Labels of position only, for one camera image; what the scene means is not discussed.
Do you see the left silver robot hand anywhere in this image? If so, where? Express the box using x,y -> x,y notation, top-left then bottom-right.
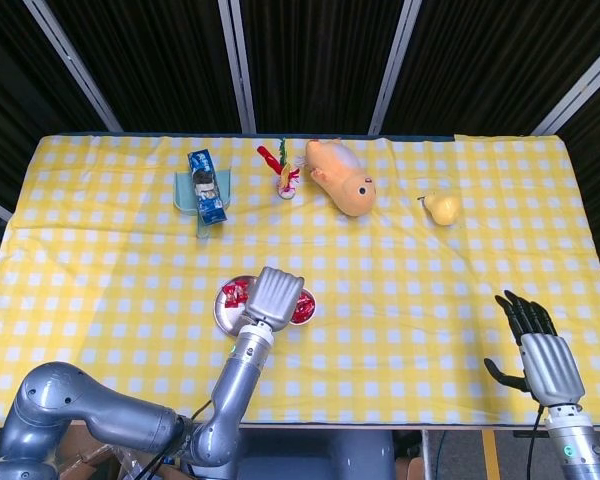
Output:
242,266 -> 305,334

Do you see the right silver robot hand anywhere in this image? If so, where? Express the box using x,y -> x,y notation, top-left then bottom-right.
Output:
483,289 -> 585,405

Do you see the white paper cup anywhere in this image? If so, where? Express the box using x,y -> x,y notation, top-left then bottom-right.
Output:
288,287 -> 320,326

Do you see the round steel plate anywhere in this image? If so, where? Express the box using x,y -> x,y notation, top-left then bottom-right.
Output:
213,273 -> 261,336

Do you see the colourful feather shuttlecock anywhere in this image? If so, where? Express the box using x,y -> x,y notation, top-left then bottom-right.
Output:
257,138 -> 306,199

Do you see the yellow white checkered tablecloth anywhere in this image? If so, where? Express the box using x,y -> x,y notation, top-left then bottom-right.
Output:
0,132 -> 600,429

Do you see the blue cookie box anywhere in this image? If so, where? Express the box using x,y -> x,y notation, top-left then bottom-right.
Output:
187,150 -> 229,225

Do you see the orange plush animal toy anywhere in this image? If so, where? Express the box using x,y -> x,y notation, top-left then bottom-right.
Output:
304,138 -> 379,218

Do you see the grey robot torso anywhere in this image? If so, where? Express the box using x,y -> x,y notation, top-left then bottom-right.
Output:
229,427 -> 396,480

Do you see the yellow pear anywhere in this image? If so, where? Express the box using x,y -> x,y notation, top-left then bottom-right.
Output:
417,192 -> 463,227

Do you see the clear plastic bag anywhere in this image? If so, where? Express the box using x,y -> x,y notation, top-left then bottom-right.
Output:
114,447 -> 149,480

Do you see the brown cardboard box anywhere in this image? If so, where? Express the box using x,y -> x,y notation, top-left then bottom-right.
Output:
54,437 -> 124,480

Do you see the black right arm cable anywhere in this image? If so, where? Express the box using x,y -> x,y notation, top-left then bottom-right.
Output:
527,407 -> 545,480

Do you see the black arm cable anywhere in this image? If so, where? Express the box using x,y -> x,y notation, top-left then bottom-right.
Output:
527,407 -> 545,480
189,398 -> 215,421

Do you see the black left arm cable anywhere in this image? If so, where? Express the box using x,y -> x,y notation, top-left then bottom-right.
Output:
189,398 -> 215,421

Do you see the thin black power cable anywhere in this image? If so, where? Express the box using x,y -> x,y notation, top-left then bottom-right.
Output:
432,429 -> 449,480

